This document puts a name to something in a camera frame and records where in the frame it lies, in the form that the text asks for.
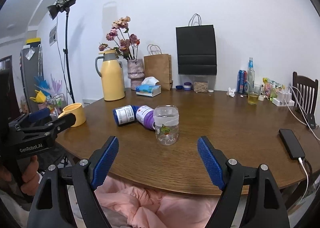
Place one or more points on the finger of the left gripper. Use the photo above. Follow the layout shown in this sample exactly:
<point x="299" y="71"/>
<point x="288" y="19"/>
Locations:
<point x="29" y="119"/>
<point x="49" y="129"/>

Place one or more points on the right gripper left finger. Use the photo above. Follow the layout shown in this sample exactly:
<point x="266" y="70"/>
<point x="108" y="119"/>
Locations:
<point x="51" y="205"/>

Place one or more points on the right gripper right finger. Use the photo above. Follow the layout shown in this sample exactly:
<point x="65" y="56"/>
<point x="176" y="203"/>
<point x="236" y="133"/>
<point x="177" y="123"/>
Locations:
<point x="264" y="206"/>

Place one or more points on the clear plastic christmas cup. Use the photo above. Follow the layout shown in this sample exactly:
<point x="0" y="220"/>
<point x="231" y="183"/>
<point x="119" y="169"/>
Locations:
<point x="166" y="119"/>

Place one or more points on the person's left hand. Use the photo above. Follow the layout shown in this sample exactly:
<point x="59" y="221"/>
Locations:
<point x="30" y="177"/>

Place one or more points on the grey refrigerator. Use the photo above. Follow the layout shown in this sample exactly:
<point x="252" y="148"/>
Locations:
<point x="29" y="68"/>

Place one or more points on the pink blanket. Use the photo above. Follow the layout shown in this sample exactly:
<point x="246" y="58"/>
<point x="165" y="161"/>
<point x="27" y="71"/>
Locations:
<point x="126" y="205"/>

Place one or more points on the black smartphone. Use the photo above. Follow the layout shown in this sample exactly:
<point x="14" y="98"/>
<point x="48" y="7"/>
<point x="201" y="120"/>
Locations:
<point x="291" y="144"/>

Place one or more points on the blue white pill bottle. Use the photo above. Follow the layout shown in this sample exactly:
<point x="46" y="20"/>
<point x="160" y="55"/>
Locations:
<point x="125" y="114"/>

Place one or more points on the yellow thermos jug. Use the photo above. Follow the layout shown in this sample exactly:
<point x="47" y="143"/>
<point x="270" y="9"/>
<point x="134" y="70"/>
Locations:
<point x="111" y="74"/>

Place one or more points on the purple pill bottle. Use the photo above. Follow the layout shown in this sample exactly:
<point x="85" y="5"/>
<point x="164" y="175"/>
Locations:
<point x="144" y="115"/>

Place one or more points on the glass of yellow liquid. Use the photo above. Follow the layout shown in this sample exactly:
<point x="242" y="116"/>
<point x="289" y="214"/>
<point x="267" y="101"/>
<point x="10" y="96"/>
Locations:
<point x="254" y="92"/>

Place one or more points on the crumpled white tissue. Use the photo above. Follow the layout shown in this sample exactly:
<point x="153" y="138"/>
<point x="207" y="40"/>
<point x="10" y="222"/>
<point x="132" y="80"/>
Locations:
<point x="231" y="92"/>

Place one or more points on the white power strip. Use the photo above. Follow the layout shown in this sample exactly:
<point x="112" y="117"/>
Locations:
<point x="283" y="98"/>

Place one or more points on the black power adapter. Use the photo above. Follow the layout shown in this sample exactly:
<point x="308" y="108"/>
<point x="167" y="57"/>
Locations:
<point x="310" y="120"/>

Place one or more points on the colourful snack packets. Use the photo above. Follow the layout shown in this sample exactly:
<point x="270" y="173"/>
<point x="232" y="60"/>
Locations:
<point x="270" y="88"/>

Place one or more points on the pink ceramic vase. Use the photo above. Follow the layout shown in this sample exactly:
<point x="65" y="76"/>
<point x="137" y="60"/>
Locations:
<point x="135" y="71"/>

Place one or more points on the clear jar of grains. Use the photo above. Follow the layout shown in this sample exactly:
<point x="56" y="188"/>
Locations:
<point x="200" y="84"/>

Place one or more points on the blue soda can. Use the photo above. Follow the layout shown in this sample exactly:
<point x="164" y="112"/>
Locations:
<point x="242" y="82"/>

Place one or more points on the small purple white jar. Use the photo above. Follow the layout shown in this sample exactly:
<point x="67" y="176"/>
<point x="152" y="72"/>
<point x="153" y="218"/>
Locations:
<point x="187" y="86"/>

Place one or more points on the blue tissue box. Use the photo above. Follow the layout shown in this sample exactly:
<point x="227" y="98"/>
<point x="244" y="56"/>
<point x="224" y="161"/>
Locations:
<point x="149" y="87"/>

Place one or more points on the blue jar lid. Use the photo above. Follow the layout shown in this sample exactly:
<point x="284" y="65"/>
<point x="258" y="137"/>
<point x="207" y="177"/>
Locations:
<point x="179" y="87"/>

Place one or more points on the clear glass bottle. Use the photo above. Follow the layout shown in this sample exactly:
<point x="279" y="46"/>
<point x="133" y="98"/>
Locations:
<point x="250" y="76"/>

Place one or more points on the dried pink flowers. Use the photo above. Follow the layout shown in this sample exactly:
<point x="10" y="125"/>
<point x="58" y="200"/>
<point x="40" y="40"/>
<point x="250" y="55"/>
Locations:
<point x="126" y="44"/>

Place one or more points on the dark wooden chair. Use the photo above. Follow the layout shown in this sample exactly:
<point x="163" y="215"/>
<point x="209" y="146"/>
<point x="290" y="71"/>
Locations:
<point x="306" y="91"/>

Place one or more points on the brown paper bag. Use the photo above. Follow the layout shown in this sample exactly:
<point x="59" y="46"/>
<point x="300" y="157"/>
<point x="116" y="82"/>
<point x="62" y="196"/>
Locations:
<point x="158" y="65"/>

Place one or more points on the black paper bag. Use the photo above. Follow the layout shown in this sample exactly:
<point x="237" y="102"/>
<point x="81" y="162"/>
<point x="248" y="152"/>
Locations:
<point x="196" y="48"/>

